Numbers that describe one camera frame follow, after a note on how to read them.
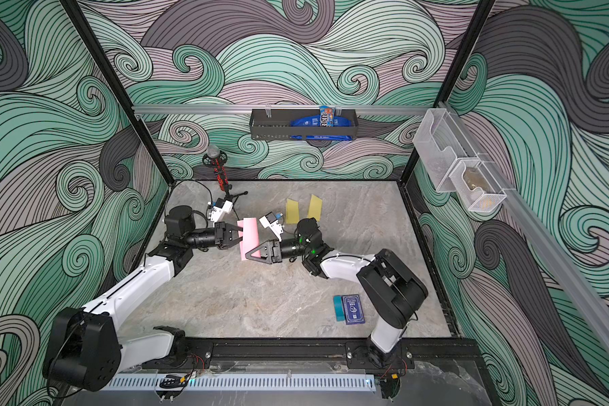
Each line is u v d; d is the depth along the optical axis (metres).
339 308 0.83
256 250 0.69
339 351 0.75
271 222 0.71
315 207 1.10
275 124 0.95
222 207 0.71
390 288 0.46
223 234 0.66
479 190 0.62
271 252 0.67
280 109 0.93
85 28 0.74
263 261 0.68
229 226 0.70
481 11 0.71
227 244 0.68
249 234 0.69
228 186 1.01
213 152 0.95
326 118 0.90
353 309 0.81
